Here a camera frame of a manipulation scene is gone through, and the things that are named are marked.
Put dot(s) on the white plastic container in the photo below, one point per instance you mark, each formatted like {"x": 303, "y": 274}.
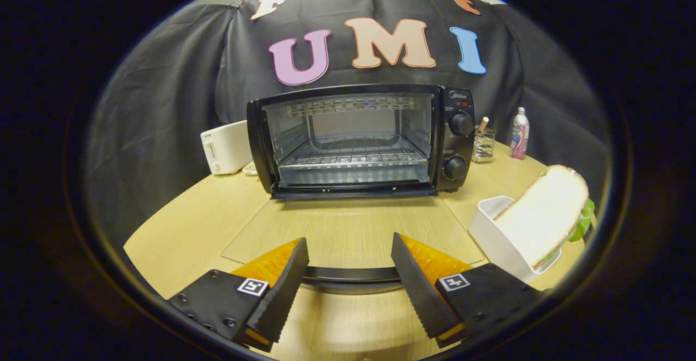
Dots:
{"x": 492, "y": 236}

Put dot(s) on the green plastic object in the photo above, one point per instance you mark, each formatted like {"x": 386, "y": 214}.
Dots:
{"x": 582, "y": 222}

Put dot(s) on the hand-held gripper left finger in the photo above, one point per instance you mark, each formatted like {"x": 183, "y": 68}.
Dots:
{"x": 283, "y": 290}

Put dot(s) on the white toaster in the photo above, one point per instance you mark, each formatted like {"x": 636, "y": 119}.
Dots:
{"x": 225, "y": 149}

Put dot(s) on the small white object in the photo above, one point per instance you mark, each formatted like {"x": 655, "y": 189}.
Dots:
{"x": 250, "y": 168}

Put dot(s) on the white and pink bottle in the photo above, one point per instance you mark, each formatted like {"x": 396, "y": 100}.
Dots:
{"x": 520, "y": 134}

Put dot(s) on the white bread slice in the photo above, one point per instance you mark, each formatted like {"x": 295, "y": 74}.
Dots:
{"x": 544, "y": 217}

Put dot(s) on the black toaster oven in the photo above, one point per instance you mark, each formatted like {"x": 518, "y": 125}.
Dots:
{"x": 348, "y": 105}

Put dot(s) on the black backdrop cloth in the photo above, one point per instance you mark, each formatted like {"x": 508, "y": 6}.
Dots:
{"x": 163, "y": 105}

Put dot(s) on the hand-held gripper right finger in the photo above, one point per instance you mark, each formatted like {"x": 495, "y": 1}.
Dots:
{"x": 416, "y": 285}

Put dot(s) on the glass jar with stick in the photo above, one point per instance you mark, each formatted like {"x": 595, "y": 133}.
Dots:
{"x": 483, "y": 143}

